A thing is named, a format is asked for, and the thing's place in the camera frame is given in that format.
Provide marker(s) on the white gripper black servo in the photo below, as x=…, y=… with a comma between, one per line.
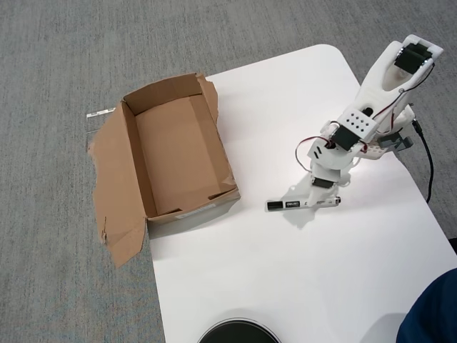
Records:
x=320, y=182

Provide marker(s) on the white marker pen black cap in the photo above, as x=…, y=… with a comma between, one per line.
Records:
x=285, y=204

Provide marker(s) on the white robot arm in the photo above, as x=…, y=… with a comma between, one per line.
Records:
x=375, y=93

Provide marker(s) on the open brown cardboard box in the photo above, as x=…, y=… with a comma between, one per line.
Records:
x=171, y=150

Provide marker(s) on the grey table clamp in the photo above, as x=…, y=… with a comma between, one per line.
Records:
x=394, y=142

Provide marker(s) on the black round disc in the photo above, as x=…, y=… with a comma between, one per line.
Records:
x=239, y=332

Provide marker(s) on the clear plastic tape strip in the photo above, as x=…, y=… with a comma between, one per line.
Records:
x=101, y=113

